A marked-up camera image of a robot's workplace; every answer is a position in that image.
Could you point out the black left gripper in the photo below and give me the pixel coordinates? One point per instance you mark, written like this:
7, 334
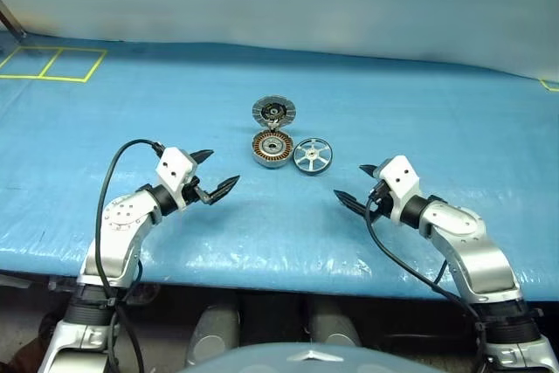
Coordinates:
194, 194

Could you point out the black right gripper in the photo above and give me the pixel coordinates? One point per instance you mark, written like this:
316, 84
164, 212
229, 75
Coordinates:
382, 202

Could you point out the silver spoked motor rotor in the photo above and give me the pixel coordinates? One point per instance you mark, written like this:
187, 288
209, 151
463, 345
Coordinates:
312, 155

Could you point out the motor stator with copper windings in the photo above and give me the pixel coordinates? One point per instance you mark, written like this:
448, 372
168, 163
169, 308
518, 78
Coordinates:
271, 148

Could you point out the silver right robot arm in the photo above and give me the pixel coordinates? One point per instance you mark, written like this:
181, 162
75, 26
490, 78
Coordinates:
476, 255

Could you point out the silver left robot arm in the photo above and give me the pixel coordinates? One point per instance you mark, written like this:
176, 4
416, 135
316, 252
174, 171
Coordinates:
118, 237

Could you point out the blue plastic table cover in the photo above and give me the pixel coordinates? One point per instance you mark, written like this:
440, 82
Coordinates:
279, 224

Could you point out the grey rounded robot leg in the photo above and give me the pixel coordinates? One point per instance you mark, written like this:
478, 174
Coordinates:
214, 333
334, 325

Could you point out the grey robot torso with emblem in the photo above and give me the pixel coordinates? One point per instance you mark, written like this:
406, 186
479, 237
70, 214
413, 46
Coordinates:
305, 360

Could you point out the yellow tape double square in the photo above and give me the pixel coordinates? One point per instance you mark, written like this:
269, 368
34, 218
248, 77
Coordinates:
48, 77

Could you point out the yellow tape corner mark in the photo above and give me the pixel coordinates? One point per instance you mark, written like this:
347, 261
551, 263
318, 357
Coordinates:
549, 84

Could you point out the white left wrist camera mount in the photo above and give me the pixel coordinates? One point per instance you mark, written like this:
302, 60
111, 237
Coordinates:
174, 165

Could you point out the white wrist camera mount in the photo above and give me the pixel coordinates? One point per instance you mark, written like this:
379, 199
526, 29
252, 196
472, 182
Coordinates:
174, 165
402, 176

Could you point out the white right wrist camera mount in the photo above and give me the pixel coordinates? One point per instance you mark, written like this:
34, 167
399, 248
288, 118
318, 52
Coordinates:
402, 176

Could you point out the grey bracket under table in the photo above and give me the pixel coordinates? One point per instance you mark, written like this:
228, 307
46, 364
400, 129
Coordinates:
13, 281

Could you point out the grey metal post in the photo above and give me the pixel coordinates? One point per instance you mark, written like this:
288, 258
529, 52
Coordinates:
11, 17

